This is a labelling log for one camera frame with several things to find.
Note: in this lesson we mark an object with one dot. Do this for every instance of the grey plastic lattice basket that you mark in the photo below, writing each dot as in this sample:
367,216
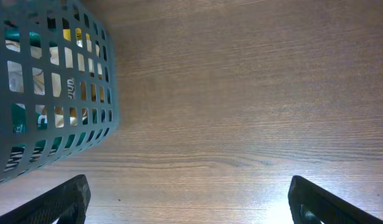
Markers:
69,25

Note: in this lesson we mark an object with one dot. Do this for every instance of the beige yellow snack bag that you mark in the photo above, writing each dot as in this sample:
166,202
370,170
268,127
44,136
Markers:
16,80

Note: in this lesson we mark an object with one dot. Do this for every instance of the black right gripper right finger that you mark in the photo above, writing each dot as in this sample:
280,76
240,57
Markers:
311,204

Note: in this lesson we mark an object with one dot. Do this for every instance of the green Nescafe coffee bag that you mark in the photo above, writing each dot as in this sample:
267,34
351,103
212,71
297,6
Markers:
19,120

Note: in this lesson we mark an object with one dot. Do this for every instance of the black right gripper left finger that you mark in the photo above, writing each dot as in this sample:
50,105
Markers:
66,203

